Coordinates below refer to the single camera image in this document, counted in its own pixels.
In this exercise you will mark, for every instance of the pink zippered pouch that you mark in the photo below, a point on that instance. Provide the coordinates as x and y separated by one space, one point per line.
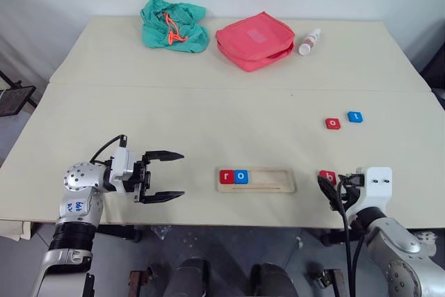
253 41

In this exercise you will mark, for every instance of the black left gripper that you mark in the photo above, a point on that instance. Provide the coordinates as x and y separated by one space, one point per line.
142 180

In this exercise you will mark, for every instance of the black metal frame stand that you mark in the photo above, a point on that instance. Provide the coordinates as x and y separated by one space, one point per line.
14 98

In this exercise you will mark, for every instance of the blue letter o block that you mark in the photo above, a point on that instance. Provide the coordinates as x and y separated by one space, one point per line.
241 176

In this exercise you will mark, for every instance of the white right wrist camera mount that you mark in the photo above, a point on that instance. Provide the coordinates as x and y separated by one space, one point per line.
377 185

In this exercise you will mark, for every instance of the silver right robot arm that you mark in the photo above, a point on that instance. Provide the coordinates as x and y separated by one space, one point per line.
393 241

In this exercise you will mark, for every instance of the brown rusty foot plate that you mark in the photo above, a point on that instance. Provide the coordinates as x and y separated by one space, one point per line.
140 279

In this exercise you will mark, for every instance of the small white pink bottle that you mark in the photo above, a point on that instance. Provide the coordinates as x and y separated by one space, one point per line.
308 44

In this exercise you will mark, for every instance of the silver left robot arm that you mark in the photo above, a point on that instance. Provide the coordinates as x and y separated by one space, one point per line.
78 203

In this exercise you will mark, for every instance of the blue letter t block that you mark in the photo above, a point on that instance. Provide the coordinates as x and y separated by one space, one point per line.
355 116

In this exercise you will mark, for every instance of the dark rounded shape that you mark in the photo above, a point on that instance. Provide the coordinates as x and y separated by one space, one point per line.
274 281
191 278

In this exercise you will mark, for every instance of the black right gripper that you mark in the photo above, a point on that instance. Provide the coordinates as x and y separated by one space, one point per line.
355 179

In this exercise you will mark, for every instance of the red letter b block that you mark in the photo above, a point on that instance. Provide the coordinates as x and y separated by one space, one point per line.
328 176

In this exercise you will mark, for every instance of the small clear plastic bag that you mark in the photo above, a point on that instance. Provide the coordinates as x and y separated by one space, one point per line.
160 231

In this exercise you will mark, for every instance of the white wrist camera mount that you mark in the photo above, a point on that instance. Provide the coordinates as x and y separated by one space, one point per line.
377 185
122 166

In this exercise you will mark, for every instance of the wooden letter tray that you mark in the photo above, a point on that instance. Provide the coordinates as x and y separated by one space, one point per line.
271 180

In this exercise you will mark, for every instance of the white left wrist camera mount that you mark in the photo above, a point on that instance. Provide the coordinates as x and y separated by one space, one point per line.
122 166

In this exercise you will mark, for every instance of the red letter o block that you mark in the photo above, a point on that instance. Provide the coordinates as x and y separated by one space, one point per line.
333 123

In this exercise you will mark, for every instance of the red letter r block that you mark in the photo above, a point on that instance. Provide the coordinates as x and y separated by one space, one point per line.
226 176

